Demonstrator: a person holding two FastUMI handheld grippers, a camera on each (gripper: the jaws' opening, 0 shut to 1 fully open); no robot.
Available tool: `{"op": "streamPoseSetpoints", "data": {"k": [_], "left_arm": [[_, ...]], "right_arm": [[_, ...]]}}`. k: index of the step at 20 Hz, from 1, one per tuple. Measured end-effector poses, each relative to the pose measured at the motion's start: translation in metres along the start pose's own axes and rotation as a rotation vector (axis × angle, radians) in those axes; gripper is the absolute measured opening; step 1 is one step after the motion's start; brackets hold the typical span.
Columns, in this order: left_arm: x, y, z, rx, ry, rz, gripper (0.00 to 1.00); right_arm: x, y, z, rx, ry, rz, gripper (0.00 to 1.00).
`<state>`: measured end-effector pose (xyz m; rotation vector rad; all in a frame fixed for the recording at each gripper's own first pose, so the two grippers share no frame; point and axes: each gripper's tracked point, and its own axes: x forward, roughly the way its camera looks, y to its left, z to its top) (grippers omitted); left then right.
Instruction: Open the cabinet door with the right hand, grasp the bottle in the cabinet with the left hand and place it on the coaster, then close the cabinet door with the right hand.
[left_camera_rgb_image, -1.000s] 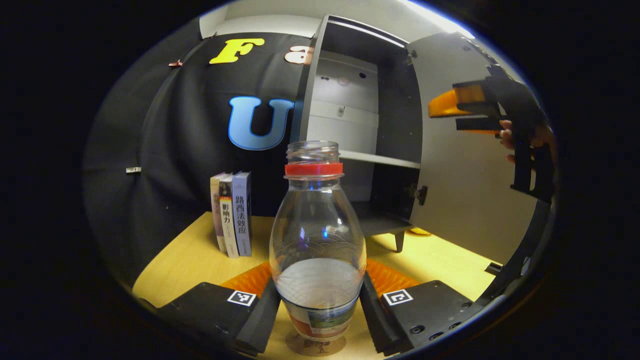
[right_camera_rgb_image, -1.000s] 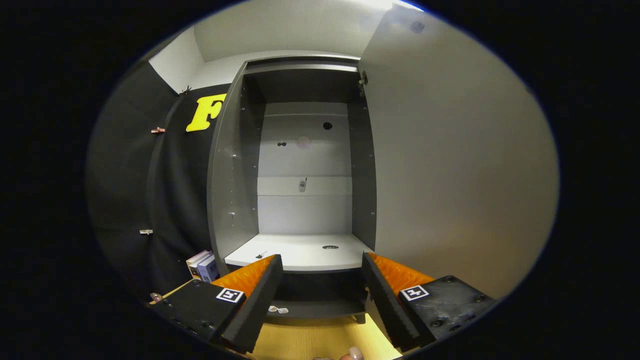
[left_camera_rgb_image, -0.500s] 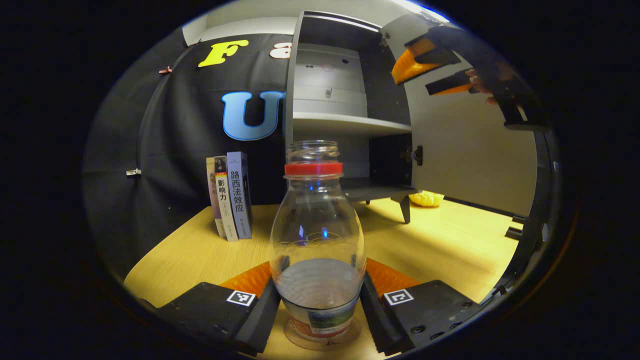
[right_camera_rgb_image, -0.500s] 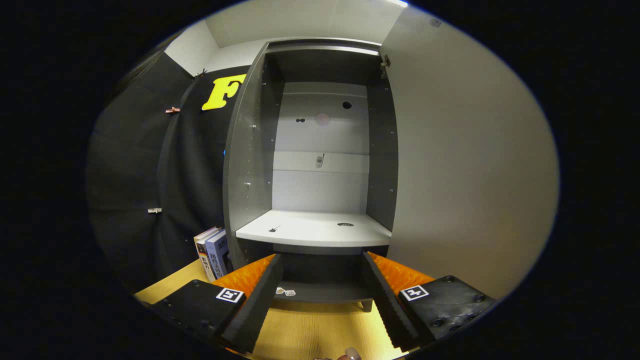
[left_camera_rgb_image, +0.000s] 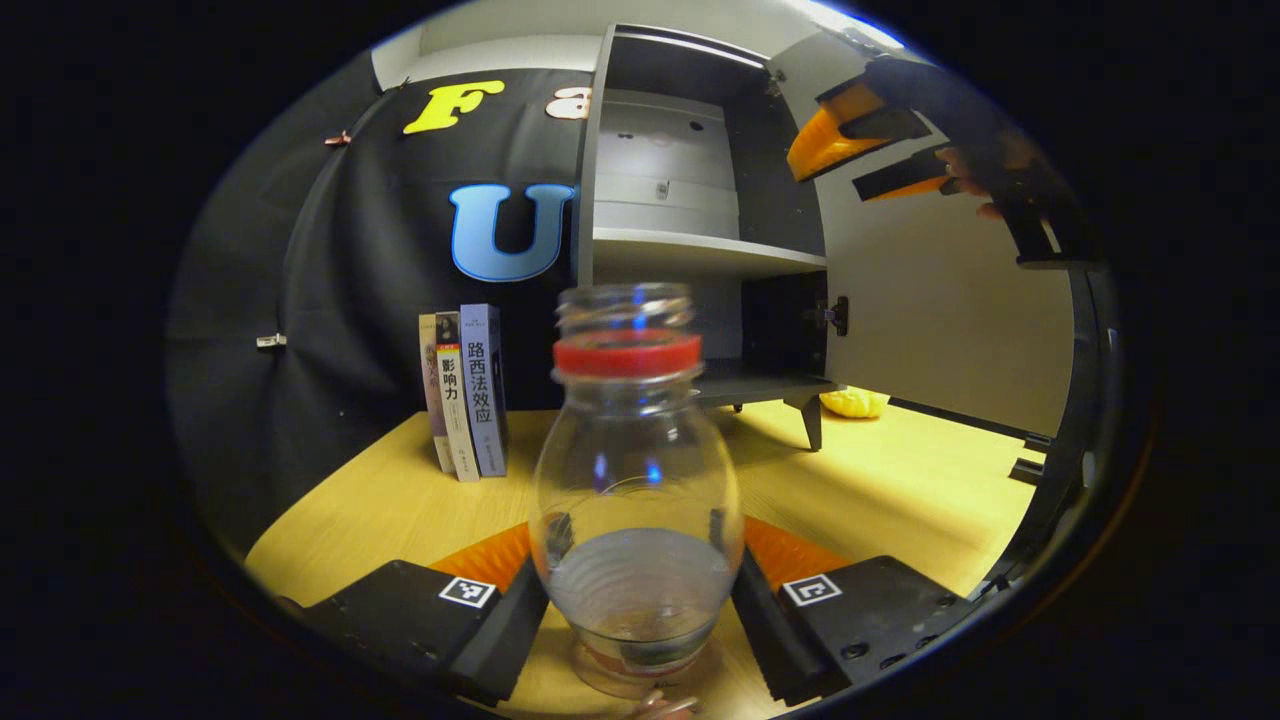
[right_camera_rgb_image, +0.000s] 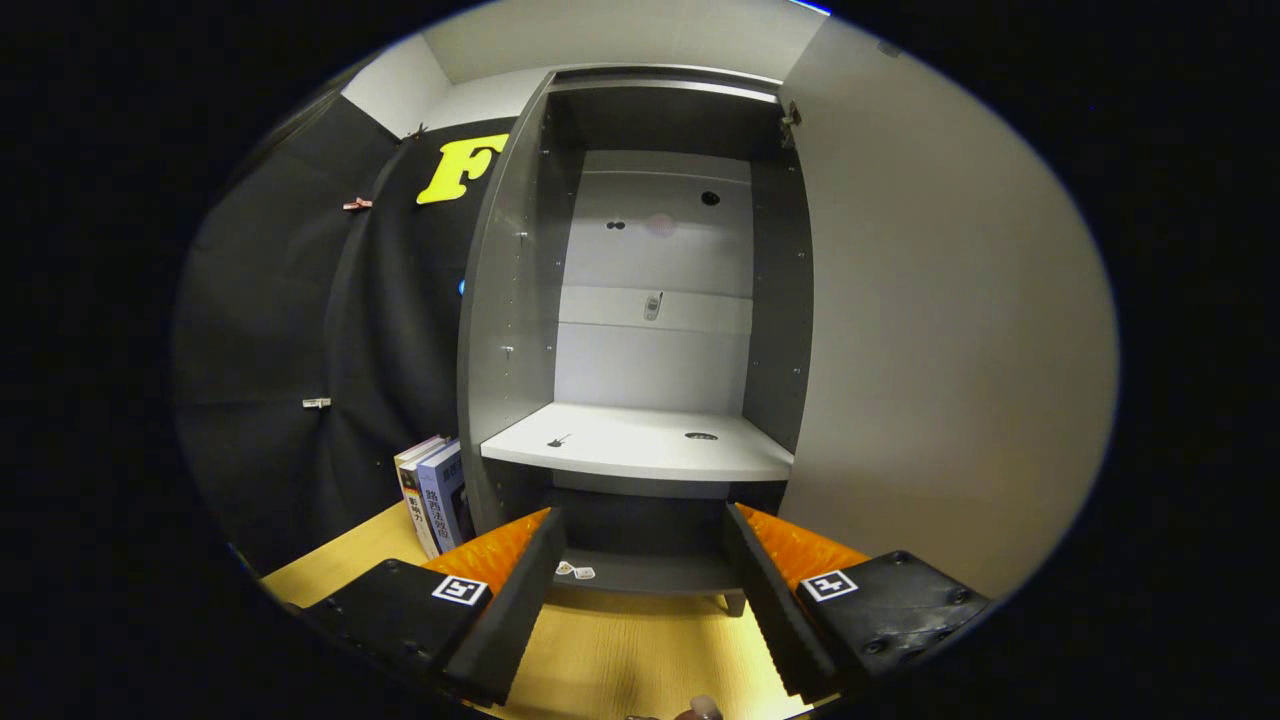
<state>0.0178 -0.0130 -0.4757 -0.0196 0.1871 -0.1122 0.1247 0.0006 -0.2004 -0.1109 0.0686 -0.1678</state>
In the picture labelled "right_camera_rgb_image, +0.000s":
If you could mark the book with orange spine band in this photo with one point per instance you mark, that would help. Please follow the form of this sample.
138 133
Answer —
418 510

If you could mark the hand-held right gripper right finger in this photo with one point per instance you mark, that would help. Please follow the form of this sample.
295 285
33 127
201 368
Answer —
775 610

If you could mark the beige cabinet door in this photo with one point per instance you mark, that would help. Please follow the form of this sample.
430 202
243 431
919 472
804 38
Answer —
950 320

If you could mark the metal door hinge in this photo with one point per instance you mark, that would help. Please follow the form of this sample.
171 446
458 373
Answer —
790 115

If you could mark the red clip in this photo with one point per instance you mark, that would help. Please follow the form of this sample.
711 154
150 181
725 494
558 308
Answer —
357 204

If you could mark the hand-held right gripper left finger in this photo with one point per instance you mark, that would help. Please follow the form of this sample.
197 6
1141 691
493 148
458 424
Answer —
515 610

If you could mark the white cabinet shelf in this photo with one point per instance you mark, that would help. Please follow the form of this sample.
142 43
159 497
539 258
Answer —
640 445

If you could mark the grey cabinet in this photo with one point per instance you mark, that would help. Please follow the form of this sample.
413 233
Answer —
500 330

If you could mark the black backdrop cloth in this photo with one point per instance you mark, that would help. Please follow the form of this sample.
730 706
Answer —
280 320

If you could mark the white spine book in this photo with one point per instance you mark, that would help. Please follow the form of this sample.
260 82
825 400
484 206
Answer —
410 462

